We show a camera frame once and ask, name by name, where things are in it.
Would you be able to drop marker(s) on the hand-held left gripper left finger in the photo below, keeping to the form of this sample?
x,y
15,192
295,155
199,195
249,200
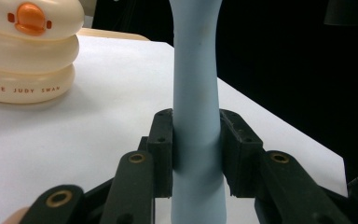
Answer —
x,y
160,149

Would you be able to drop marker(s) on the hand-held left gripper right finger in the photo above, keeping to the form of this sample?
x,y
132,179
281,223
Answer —
x,y
239,149

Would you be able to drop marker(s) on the cream ribbed cup holder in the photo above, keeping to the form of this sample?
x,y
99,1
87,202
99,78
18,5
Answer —
x,y
28,62

